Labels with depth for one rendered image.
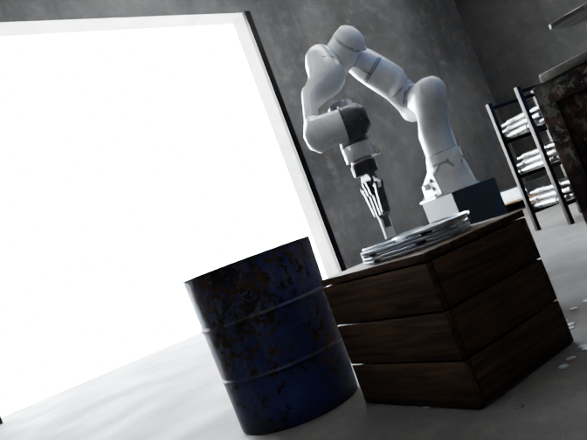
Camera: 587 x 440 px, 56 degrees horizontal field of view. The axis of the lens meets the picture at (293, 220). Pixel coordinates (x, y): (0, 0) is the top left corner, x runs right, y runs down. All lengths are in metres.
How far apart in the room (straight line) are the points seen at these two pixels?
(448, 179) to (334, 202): 4.76
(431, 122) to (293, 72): 5.15
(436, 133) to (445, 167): 0.12
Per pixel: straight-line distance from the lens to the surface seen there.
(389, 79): 1.93
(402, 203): 7.34
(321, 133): 1.51
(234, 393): 1.68
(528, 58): 9.35
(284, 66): 6.94
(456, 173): 1.91
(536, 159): 4.08
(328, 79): 1.68
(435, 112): 1.91
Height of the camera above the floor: 0.45
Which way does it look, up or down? 3 degrees up
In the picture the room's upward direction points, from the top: 20 degrees counter-clockwise
